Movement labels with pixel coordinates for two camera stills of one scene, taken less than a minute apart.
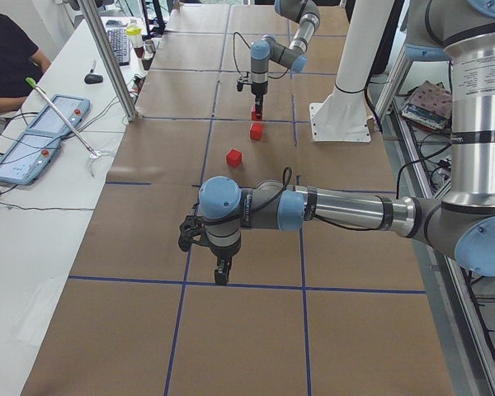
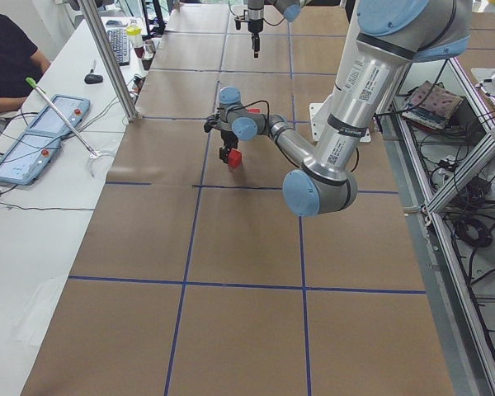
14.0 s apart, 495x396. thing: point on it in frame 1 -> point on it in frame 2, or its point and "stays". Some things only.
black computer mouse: x=93 y=78 stays
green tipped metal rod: x=31 y=83 stays
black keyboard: x=120 y=40 stays
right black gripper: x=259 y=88 -> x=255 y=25
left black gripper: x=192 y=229 -> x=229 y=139
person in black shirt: x=10 y=58 stays
